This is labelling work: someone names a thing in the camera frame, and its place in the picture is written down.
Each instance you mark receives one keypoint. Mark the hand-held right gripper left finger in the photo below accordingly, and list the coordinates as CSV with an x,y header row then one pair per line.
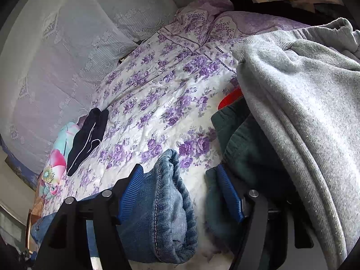
x,y
132,191

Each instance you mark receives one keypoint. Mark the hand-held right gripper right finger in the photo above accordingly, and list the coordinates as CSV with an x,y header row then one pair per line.
x,y
229,197

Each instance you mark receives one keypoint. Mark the blue denim pants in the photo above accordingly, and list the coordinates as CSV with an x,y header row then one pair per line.
x,y
166,202

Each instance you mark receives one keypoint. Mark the folded navy pants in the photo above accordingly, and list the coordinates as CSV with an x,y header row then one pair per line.
x,y
84,140

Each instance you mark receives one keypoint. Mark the dark green garment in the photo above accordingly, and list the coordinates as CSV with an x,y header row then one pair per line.
x,y
247,146

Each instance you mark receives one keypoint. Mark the folded floral blanket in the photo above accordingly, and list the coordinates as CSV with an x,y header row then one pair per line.
x,y
54,160

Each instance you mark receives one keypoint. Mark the purple floral bed sheet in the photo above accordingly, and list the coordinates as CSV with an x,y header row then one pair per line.
x,y
157,95

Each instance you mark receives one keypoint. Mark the red cloth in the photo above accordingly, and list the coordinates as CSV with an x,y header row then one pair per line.
x,y
232,98

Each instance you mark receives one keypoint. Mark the blue patterned cloth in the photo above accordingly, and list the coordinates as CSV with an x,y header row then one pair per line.
x,y
19,171

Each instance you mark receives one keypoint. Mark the white lace headboard cover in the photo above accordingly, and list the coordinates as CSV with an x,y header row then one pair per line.
x,y
70,47

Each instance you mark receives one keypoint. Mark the purple floral pillow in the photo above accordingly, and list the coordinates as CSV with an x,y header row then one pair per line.
x,y
239,22

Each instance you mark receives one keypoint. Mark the dark cloth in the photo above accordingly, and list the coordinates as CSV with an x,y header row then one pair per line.
x,y
244,4

